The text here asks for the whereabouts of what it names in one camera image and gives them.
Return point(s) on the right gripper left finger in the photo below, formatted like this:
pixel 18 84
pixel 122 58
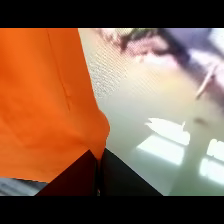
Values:
pixel 77 178

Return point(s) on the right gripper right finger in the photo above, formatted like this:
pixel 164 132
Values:
pixel 123 178

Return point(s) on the orange garment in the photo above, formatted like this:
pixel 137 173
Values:
pixel 43 100

